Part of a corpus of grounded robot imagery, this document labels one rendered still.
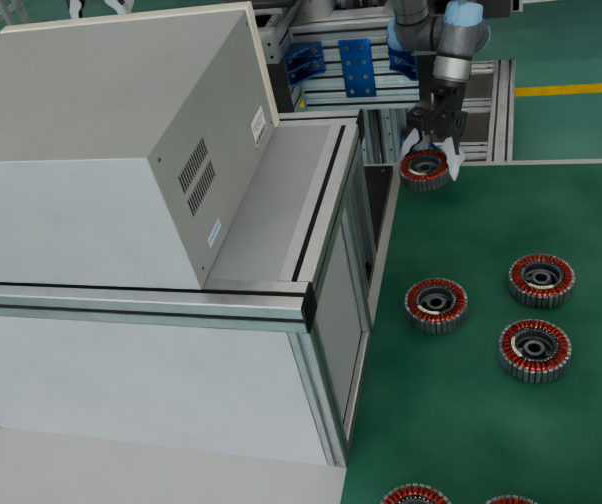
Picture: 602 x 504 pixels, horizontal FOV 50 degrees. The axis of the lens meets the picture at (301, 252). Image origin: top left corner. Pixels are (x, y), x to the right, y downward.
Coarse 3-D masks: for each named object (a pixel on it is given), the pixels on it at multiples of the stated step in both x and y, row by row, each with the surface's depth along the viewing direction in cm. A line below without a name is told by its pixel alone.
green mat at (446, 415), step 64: (448, 192) 143; (512, 192) 139; (576, 192) 135; (448, 256) 128; (512, 256) 125; (576, 256) 122; (384, 320) 119; (512, 320) 114; (576, 320) 111; (384, 384) 109; (448, 384) 106; (512, 384) 104; (576, 384) 102; (384, 448) 100; (448, 448) 98; (512, 448) 96; (576, 448) 94
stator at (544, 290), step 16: (528, 256) 119; (544, 256) 119; (512, 272) 117; (528, 272) 119; (544, 272) 117; (560, 272) 115; (512, 288) 116; (528, 288) 114; (544, 288) 113; (560, 288) 112; (528, 304) 114; (544, 304) 113; (560, 304) 113
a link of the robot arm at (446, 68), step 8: (440, 56) 132; (440, 64) 132; (448, 64) 131; (456, 64) 131; (464, 64) 131; (440, 72) 132; (448, 72) 132; (456, 72) 131; (464, 72) 132; (456, 80) 132; (464, 80) 134
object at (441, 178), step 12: (408, 156) 141; (420, 156) 141; (432, 156) 140; (444, 156) 139; (408, 168) 139; (420, 168) 140; (432, 168) 139; (444, 168) 136; (408, 180) 137; (420, 180) 136; (432, 180) 135; (444, 180) 136
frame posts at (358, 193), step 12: (360, 156) 113; (360, 168) 112; (360, 180) 114; (360, 192) 116; (360, 204) 118; (360, 216) 121; (360, 228) 123; (372, 228) 125; (360, 240) 114; (372, 240) 126; (360, 252) 115; (372, 252) 125; (372, 264) 128
